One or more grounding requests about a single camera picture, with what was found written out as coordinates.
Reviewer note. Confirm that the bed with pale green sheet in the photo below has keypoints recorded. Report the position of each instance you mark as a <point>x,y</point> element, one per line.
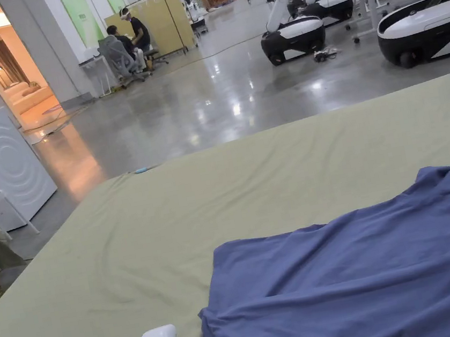
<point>142,244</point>

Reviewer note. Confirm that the small white robot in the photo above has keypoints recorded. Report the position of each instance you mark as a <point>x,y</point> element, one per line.
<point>193,13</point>

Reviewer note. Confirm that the white desk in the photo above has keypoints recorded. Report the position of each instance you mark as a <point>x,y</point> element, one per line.
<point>97,75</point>

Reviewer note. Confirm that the small blue object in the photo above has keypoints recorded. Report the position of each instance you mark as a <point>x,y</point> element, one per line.
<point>141,170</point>

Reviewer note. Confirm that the dark blue shirt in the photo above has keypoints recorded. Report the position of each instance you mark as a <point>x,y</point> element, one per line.
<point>358,280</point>

